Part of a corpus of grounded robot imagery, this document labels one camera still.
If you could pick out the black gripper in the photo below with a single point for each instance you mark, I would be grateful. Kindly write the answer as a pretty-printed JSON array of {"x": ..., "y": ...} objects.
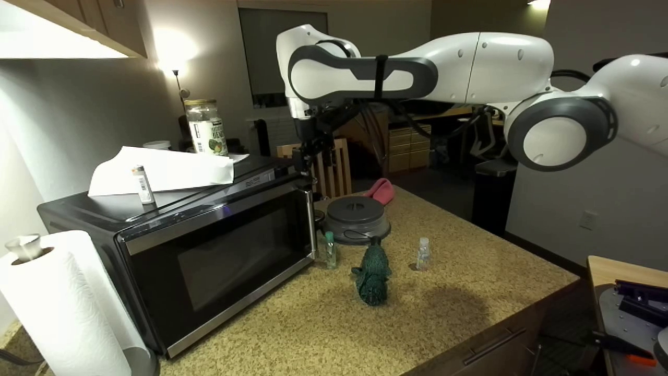
[{"x": 316, "y": 136}]

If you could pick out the black steel microwave oven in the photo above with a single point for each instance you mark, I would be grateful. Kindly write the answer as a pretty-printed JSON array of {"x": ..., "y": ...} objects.
[{"x": 208, "y": 257}]

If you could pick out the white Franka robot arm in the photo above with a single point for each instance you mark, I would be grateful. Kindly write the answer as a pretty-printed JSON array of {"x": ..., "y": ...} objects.
[{"x": 487, "y": 69}]

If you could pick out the wooden slatted chair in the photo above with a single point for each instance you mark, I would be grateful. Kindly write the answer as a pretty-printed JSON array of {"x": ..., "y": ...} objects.
[{"x": 334, "y": 173}]

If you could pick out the black tall bottle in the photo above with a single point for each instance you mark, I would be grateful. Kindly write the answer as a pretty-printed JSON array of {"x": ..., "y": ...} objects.
[{"x": 261, "y": 137}]

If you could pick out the red cloth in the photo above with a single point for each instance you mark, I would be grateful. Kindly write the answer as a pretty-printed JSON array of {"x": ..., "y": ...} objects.
[{"x": 383, "y": 190}]

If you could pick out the small green plastic bottle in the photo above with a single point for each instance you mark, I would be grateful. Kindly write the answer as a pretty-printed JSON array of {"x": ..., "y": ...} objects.
[{"x": 331, "y": 251}]

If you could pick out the wooden office desk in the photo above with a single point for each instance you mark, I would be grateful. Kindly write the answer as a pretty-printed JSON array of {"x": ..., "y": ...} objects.
[{"x": 399, "y": 143}]

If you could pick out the glass storage jar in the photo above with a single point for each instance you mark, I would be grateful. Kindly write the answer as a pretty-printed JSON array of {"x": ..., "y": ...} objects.
[{"x": 204, "y": 128}]

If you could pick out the grey window blind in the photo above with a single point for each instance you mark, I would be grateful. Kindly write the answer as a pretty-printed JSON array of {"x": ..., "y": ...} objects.
[{"x": 263, "y": 55}]

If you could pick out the white folded cloth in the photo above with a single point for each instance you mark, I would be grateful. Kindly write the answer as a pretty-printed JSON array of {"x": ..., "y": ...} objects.
[{"x": 173, "y": 170}]

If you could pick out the small clear plastic bottle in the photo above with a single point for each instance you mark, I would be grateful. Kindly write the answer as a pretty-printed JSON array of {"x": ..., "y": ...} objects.
[{"x": 421, "y": 253}]

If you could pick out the small clear tube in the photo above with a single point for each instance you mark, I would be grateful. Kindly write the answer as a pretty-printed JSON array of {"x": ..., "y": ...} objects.
[{"x": 142, "y": 186}]

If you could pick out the lit desk lamp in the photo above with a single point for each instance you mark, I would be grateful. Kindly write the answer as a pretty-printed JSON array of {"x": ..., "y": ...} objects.
[{"x": 175, "y": 58}]

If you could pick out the black trash bin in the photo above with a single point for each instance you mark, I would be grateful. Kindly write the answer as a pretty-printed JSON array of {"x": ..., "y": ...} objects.
[{"x": 493, "y": 198}]

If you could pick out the wooden upper cabinets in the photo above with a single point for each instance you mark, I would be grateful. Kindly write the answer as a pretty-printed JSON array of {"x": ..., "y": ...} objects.
[{"x": 84, "y": 24}]

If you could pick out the white paper towel roll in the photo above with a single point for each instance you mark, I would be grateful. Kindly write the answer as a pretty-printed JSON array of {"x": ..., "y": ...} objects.
[{"x": 62, "y": 305}]

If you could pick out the wooden cart with black tools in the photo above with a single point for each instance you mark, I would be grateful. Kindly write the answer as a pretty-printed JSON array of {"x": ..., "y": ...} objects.
[{"x": 628, "y": 313}]

